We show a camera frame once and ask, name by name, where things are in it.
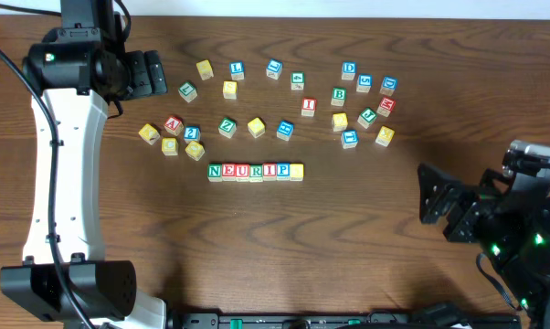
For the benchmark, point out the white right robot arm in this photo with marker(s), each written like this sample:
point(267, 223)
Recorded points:
point(509, 217)

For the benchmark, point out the green N letter block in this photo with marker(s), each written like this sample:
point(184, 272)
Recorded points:
point(214, 173)

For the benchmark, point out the yellow block beside P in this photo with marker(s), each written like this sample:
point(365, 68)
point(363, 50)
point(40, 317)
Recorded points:
point(339, 121)

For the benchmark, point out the green R letter block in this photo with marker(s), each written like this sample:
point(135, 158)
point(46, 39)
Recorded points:
point(255, 173)

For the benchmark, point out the yellow O letter block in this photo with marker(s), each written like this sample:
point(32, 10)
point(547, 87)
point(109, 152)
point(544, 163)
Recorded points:
point(195, 150)

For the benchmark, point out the red A letter block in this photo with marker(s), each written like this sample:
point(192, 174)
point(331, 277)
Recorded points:
point(174, 125)

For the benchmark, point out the yellow K letter block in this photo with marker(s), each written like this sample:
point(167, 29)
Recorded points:
point(385, 136)

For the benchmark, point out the yellow S letter block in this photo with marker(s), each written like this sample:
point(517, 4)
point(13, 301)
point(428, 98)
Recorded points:
point(230, 89)

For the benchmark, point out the green B letter block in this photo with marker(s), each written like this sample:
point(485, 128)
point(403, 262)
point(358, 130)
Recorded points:
point(338, 96)

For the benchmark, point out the blue L block upright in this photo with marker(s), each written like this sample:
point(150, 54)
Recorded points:
point(237, 70)

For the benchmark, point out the green J letter block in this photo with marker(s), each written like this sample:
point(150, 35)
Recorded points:
point(367, 117)

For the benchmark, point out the blue 5 number block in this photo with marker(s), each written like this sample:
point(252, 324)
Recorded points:
point(364, 83)

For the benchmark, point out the blue T letter block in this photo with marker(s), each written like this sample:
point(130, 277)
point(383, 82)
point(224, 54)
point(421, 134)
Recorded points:
point(349, 139)

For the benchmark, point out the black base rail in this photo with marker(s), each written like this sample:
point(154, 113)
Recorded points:
point(442, 315)

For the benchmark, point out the blue L block tilted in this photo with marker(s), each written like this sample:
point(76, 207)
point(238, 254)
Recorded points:
point(274, 69)

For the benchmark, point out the blue H letter block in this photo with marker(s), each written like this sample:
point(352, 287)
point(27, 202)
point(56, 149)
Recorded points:
point(285, 130)

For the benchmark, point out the yellow block beside Z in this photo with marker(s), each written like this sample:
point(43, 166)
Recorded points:
point(256, 127)

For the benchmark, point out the green L letter block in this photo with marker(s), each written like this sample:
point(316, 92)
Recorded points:
point(188, 91)

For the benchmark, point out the red E letter block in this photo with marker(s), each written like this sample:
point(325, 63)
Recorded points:
point(228, 172)

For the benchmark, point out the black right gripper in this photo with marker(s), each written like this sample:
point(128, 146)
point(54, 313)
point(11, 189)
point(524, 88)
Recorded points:
point(460, 212)

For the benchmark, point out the blue 2 number block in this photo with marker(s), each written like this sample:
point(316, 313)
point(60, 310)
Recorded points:
point(192, 134)

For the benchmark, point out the blue D block upper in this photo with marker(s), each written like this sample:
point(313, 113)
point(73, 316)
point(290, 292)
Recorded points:
point(348, 70)

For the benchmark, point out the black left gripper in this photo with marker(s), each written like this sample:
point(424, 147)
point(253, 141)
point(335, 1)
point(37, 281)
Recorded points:
point(152, 73)

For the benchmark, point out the green 4 number block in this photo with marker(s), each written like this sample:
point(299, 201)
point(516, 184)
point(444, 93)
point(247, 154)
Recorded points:
point(297, 80)

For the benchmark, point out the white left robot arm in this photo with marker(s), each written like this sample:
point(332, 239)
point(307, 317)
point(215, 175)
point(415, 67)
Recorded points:
point(74, 75)

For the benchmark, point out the green Z letter block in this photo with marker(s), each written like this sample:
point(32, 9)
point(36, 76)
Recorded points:
point(227, 127)

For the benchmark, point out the yellow C letter block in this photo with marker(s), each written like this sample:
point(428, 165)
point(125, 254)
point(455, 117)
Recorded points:
point(170, 146)

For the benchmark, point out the red i block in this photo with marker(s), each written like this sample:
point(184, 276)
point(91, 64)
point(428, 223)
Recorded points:
point(308, 107)
point(269, 172)

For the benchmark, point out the red M letter block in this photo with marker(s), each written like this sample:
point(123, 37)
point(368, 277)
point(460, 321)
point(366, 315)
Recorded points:
point(386, 106)

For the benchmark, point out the blue d block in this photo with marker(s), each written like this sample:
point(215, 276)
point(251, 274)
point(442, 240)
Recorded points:
point(348, 70)
point(388, 86)

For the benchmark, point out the blue D block right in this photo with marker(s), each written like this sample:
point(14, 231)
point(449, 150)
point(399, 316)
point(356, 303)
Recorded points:
point(388, 86)

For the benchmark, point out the blue P letter block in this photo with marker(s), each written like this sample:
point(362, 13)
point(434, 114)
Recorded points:
point(283, 171)

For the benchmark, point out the red U letter block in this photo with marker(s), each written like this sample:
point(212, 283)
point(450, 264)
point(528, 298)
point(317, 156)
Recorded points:
point(242, 172)

